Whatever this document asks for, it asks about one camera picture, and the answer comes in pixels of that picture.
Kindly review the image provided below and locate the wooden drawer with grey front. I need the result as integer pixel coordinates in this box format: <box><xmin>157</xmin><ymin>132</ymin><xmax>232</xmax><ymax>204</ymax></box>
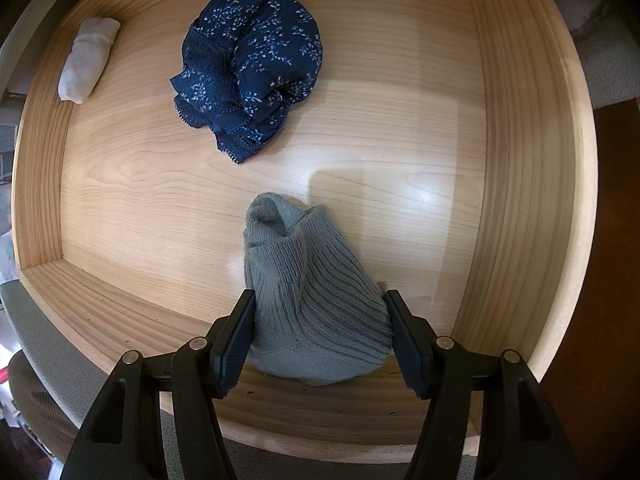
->
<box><xmin>0</xmin><ymin>0</ymin><xmax>600</xmax><ymax>480</ymax></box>

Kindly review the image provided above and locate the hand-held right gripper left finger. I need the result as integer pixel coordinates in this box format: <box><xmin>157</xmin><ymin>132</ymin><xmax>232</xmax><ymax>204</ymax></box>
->
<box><xmin>60</xmin><ymin>288</ymin><xmax>257</xmax><ymax>480</ymax></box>

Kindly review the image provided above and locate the navy floral underwear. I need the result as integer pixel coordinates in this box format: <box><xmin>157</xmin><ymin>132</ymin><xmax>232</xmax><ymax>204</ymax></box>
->
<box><xmin>169</xmin><ymin>0</ymin><xmax>325</xmax><ymax>165</ymax></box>

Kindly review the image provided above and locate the grey knitted sock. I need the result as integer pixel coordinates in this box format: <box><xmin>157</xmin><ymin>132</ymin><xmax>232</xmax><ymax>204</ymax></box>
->
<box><xmin>242</xmin><ymin>191</ymin><xmax>393</xmax><ymax>387</ymax></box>

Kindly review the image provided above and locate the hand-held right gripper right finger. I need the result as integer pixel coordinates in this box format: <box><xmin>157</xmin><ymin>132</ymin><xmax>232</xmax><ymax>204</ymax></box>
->
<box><xmin>382</xmin><ymin>288</ymin><xmax>571</xmax><ymax>480</ymax></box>

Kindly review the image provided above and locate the small white cloth roll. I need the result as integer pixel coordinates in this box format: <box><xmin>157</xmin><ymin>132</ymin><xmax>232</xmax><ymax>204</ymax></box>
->
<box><xmin>57</xmin><ymin>16</ymin><xmax>122</xmax><ymax>105</ymax></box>

